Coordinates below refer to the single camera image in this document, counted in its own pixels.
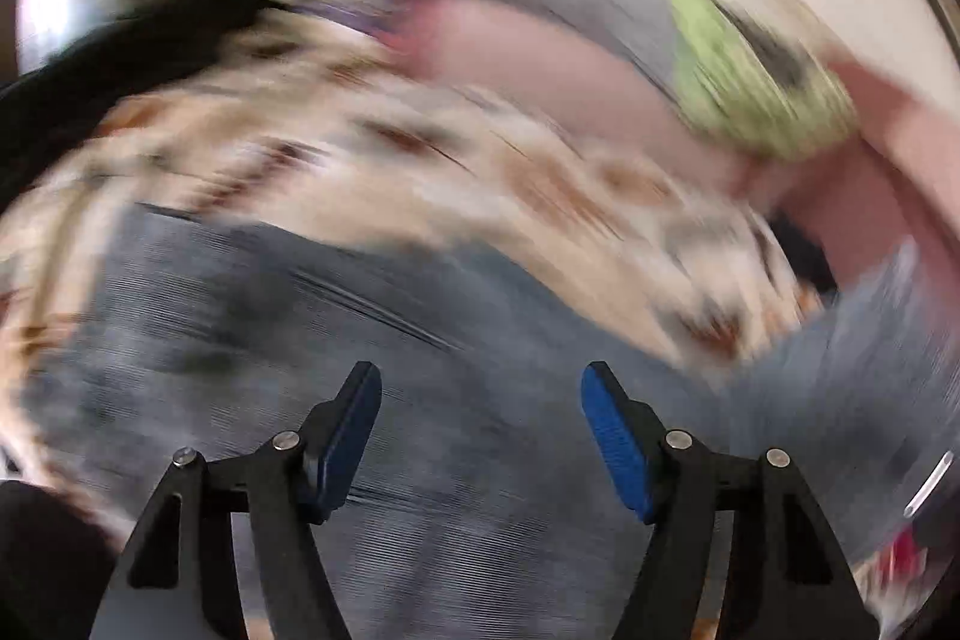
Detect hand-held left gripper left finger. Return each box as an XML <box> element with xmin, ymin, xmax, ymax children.
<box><xmin>90</xmin><ymin>360</ymin><xmax>384</xmax><ymax>640</ymax></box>

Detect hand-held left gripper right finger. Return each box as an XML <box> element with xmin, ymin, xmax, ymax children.
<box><xmin>580</xmin><ymin>360</ymin><xmax>880</xmax><ymax>640</ymax></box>

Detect blue denim pants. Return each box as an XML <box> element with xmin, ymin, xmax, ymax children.
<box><xmin>15</xmin><ymin>209</ymin><xmax>960</xmax><ymax>640</ymax></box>

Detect small black cloth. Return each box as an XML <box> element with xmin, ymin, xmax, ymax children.
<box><xmin>765</xmin><ymin>214</ymin><xmax>839</xmax><ymax>298</ymax></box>

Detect leaf print blanket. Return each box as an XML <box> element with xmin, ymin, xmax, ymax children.
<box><xmin>0</xmin><ymin>14</ymin><xmax>835</xmax><ymax>536</ymax></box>

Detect person's dark trouser leg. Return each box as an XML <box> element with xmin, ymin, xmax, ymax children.
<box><xmin>0</xmin><ymin>481</ymin><xmax>115</xmax><ymax>640</ymax></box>

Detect green patterned blanket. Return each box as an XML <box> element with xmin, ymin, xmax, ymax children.
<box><xmin>651</xmin><ymin>0</ymin><xmax>860</xmax><ymax>165</ymax></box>

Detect dark grey cloth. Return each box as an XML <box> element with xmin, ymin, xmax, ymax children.
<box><xmin>718</xmin><ymin>4</ymin><xmax>820</xmax><ymax>88</ymax></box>

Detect black jacket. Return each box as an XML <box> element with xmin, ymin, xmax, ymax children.
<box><xmin>0</xmin><ymin>0</ymin><xmax>302</xmax><ymax>210</ymax></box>

